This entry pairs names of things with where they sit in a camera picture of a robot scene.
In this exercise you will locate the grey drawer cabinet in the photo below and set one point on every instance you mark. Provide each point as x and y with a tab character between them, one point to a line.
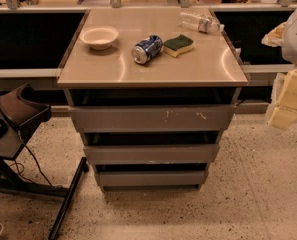
209	74

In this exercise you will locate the grey top drawer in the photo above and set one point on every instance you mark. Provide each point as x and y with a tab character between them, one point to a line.
131	119

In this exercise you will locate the grey middle drawer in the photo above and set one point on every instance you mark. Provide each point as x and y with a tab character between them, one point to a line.
159	154

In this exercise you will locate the clear plastic water bottle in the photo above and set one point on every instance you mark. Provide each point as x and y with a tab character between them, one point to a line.
200	23

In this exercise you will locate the green yellow sponge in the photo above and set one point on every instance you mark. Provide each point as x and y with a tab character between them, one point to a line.
178	45

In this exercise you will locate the white bowl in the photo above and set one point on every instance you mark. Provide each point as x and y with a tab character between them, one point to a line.
99	38

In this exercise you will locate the blue crushed soda can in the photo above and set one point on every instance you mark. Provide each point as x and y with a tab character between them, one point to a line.
144	51

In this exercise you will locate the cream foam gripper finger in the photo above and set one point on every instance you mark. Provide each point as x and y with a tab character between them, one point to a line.
282	111
275	37

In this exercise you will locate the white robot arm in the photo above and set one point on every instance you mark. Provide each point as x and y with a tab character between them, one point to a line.
289	51

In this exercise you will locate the grey bottom drawer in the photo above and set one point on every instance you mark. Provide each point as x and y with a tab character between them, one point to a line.
151	179

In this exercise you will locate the grey drawer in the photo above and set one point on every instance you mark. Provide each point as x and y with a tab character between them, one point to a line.
151	179
159	154
131	119

